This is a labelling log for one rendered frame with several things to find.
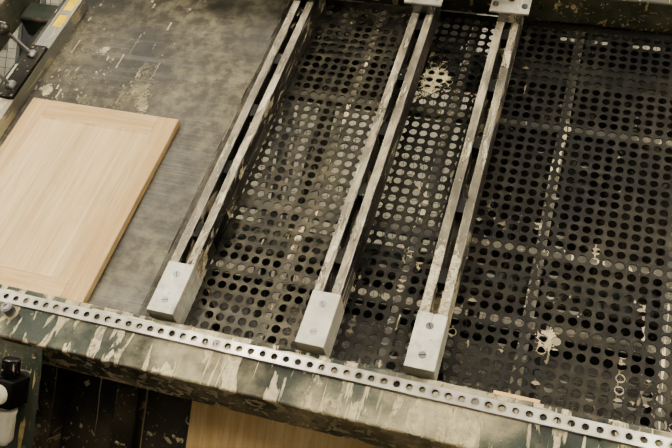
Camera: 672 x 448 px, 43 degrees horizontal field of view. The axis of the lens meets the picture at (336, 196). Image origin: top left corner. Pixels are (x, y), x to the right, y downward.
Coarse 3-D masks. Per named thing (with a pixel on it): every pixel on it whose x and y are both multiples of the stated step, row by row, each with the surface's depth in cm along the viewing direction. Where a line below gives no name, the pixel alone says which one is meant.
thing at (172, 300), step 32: (320, 0) 238; (288, 32) 229; (288, 64) 222; (256, 96) 214; (256, 128) 207; (224, 160) 202; (224, 192) 196; (192, 224) 192; (224, 224) 197; (192, 256) 186; (160, 288) 182; (192, 288) 186
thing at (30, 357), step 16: (0, 352) 184; (16, 352) 183; (32, 352) 182; (0, 368) 184; (16, 368) 177; (32, 368) 182; (0, 384) 176; (16, 384) 176; (32, 384) 182; (0, 400) 174; (16, 400) 177; (32, 400) 182; (0, 416) 177; (16, 416) 183; (32, 416) 182; (0, 432) 177; (16, 432) 183; (32, 432) 182
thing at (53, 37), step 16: (80, 0) 251; (80, 16) 252; (48, 32) 244; (64, 32) 245; (48, 48) 240; (48, 64) 241; (32, 80) 235; (16, 96) 229; (0, 112) 226; (16, 112) 230; (0, 128) 225
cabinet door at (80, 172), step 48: (48, 144) 220; (96, 144) 218; (144, 144) 216; (0, 192) 212; (48, 192) 210; (96, 192) 208; (144, 192) 208; (0, 240) 203; (48, 240) 201; (96, 240) 199; (48, 288) 192
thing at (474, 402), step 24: (48, 312) 184; (72, 312) 183; (96, 312) 183; (168, 336) 177; (192, 336) 176; (264, 360) 171; (312, 360) 170; (360, 384) 166; (384, 384) 165; (408, 384) 164; (480, 408) 160; (528, 408) 159; (576, 432) 155; (624, 432) 154
